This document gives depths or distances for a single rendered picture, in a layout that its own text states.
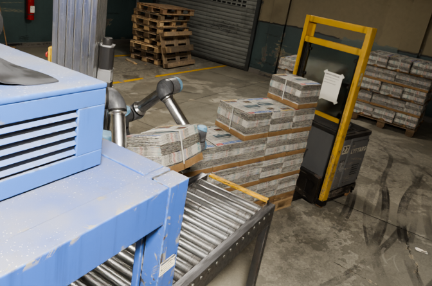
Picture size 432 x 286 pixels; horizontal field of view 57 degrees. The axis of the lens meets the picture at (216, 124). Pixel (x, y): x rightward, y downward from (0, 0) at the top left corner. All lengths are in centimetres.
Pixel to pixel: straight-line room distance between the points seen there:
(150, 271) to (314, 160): 350
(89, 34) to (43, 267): 191
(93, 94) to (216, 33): 1001
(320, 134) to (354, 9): 556
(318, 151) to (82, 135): 363
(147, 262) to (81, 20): 171
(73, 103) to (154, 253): 41
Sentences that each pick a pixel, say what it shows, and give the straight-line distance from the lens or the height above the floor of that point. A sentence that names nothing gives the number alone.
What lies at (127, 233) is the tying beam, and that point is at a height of 149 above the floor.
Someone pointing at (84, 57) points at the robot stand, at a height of 145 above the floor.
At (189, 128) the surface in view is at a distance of 232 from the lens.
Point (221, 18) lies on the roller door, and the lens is 1075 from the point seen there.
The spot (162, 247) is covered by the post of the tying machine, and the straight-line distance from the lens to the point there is 99.
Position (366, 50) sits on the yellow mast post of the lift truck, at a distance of 383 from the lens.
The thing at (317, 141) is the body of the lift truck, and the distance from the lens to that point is 434.
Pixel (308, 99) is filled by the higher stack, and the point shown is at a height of 115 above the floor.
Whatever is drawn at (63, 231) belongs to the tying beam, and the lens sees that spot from 75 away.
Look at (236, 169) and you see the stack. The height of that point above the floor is 57.
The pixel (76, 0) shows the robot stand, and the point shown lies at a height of 177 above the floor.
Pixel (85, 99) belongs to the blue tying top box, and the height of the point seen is 172.
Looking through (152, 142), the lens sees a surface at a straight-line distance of 213.
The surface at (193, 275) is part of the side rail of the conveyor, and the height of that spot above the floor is 80.
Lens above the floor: 199
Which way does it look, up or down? 19 degrees down
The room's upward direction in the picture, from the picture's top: 10 degrees clockwise
